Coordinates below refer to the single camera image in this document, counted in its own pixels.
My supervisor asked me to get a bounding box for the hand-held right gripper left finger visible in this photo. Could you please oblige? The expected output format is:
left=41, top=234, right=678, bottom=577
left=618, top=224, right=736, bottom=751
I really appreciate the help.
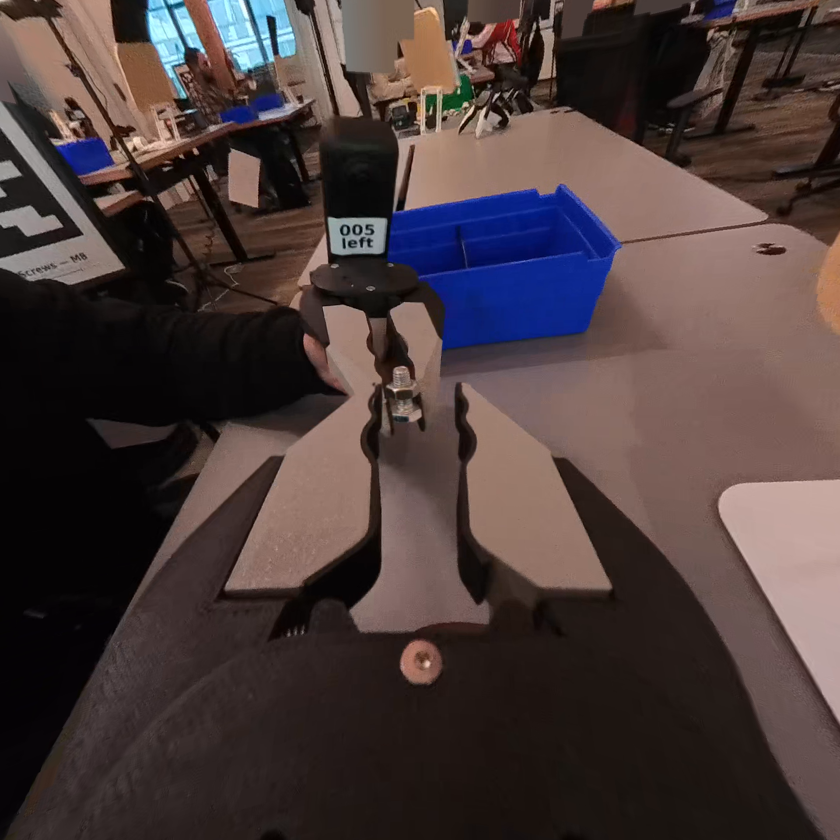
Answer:
left=222, top=382, right=384, bottom=608

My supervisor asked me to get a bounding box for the small blue background bin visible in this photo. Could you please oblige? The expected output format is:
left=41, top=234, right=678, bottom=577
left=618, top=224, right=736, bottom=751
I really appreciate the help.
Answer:
left=55, top=137, right=116, bottom=175

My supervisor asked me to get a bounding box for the person's left hand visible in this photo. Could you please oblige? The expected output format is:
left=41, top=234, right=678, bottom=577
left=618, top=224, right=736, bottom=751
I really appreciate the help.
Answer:
left=302, top=331, right=350, bottom=395

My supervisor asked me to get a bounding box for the black white marker sign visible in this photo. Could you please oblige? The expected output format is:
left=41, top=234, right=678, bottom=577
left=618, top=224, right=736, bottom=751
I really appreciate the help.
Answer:
left=0, top=100, right=127, bottom=287

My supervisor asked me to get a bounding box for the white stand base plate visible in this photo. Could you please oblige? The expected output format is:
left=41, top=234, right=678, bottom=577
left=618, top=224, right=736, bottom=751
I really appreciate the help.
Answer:
left=717, top=479, right=840, bottom=724

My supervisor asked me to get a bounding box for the small white panel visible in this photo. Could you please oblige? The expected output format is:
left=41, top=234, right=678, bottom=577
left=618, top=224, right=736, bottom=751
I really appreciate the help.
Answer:
left=227, top=149, right=263, bottom=208

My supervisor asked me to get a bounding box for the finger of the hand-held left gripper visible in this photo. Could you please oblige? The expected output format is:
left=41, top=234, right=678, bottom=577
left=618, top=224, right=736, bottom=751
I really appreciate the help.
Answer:
left=389, top=301, right=443, bottom=432
left=325, top=305, right=396, bottom=438

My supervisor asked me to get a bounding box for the blue plastic bin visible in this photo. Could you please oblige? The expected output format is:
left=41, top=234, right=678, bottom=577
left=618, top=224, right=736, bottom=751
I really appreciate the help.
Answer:
left=387, top=184, right=623, bottom=351

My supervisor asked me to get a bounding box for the silver hex bolt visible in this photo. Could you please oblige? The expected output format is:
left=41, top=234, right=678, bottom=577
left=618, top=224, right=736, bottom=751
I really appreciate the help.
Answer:
left=386, top=365, right=423, bottom=425

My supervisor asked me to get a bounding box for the black white tool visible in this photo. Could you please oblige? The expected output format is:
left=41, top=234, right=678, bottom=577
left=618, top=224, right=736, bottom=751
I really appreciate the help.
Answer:
left=458, top=87, right=527, bottom=140

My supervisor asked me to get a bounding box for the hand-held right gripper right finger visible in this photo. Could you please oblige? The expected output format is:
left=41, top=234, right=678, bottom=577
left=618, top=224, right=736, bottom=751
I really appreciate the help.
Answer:
left=454, top=381, right=616, bottom=606

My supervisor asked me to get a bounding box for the black tripod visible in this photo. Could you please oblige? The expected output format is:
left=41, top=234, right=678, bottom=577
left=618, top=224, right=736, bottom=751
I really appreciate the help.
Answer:
left=0, top=0, right=278, bottom=311

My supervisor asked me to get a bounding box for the person's left forearm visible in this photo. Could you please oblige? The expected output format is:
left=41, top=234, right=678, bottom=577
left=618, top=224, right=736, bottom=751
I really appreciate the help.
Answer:
left=0, top=268, right=343, bottom=429

